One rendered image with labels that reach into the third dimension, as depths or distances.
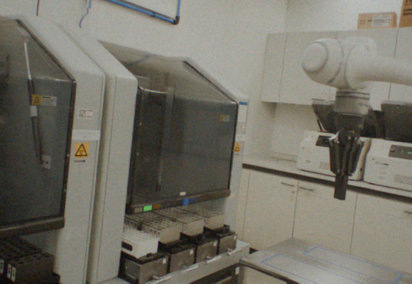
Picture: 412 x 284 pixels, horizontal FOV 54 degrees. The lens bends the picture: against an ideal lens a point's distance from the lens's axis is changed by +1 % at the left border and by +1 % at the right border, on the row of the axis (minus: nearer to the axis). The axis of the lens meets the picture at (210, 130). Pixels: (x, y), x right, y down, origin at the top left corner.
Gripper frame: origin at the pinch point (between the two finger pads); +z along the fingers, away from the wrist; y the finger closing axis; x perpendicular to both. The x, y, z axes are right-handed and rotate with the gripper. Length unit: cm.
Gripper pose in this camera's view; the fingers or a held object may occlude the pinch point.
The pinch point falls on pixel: (340, 187)
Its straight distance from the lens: 119.3
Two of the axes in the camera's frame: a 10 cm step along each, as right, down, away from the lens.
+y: 8.6, 0.7, 5.0
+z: -1.1, 9.9, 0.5
